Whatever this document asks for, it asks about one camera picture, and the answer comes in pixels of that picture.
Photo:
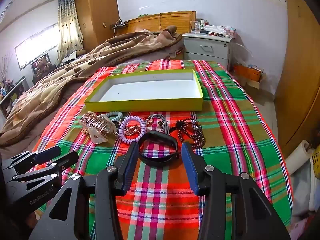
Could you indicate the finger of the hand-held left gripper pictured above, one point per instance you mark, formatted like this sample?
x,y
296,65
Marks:
x,y
47,153
67,160

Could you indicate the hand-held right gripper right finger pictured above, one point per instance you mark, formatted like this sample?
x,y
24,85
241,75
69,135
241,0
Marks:
x,y
190,165

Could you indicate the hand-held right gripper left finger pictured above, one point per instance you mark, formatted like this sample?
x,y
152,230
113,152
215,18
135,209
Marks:
x,y
132,160

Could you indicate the black wristband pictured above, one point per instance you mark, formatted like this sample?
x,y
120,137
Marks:
x,y
156,133

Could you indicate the pearl hair claw clip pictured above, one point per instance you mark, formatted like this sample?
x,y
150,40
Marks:
x,y
100,127

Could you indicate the white tray with green rim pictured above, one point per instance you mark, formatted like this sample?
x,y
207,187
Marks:
x,y
150,90

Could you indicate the plaid cloth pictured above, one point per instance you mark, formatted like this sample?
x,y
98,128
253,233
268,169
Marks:
x,y
225,130

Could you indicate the dark shelf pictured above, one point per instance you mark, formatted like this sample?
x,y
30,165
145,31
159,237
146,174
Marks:
x,y
11,97

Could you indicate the brown blanket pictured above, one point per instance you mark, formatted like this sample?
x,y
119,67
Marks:
x,y
62,80

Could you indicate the brown teddy bear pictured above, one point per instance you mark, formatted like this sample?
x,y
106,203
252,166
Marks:
x,y
42,66

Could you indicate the orange box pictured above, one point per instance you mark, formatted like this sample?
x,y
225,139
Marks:
x,y
246,73

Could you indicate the white paper roll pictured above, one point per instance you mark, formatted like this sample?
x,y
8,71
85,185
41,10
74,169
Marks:
x,y
297,156

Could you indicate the window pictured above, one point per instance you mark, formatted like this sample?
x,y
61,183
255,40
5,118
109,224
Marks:
x,y
37,45

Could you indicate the grey nightstand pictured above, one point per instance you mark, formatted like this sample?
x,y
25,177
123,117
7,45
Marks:
x,y
207,50

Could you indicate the white plastic bag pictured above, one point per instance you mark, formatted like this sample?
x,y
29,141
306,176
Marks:
x,y
305,195

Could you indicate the patterned curtain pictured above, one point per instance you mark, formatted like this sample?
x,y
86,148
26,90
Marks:
x,y
68,30

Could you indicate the yellow bag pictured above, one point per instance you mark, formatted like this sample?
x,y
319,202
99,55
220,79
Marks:
x,y
316,158

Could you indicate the black power strip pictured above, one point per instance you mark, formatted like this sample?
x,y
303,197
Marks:
x,y
119,24

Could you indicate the clear glass cup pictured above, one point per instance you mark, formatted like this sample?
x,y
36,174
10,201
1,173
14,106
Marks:
x,y
195,27

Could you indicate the wooden headboard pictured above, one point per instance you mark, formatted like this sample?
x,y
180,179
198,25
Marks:
x,y
150,22

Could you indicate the pile of white packets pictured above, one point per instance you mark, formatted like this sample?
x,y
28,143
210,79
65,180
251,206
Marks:
x,y
220,29

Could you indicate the large wooden cabinet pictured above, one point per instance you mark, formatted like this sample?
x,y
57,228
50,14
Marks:
x,y
300,67

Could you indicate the wooden wardrobe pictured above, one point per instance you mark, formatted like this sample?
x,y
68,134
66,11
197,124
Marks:
x,y
100,10

